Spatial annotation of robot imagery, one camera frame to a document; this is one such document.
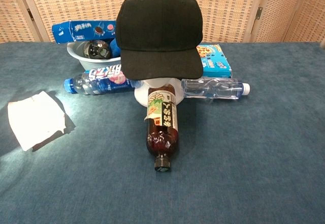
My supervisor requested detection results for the pale plastic basin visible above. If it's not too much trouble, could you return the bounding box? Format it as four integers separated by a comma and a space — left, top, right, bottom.
67, 40, 123, 71

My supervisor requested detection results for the white and black folded cloth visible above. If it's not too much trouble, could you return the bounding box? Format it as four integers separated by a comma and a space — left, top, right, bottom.
7, 90, 76, 152

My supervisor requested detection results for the blue chocolate chip cookie box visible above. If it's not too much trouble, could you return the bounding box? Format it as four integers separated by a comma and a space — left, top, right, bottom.
197, 43, 233, 79

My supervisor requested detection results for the blue Oreo box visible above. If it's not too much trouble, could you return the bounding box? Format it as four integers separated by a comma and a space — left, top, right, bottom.
51, 20, 118, 44

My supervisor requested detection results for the woven folding screen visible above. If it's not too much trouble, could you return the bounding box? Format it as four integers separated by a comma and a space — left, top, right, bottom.
0, 0, 325, 44

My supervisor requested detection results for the clear water bottle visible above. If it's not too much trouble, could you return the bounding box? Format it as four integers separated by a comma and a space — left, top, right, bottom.
180, 78, 251, 100

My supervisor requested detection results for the blue felt table cover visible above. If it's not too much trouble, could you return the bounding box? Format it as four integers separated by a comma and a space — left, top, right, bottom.
0, 41, 325, 224

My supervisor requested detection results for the blue labelled drink bottle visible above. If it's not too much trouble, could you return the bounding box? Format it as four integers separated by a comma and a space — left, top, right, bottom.
63, 63, 143, 95

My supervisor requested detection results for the brown tea bottle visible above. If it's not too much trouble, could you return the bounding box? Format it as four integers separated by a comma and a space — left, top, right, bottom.
145, 83, 180, 173

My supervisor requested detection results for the white foam mannequin head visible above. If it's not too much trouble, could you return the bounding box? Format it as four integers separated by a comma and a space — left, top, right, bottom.
134, 78, 184, 106

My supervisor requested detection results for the black baseball cap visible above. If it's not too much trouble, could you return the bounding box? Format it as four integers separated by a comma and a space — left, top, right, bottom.
115, 0, 204, 80

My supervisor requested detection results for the black round jar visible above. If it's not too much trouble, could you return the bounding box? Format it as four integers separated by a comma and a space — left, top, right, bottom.
83, 40, 113, 59

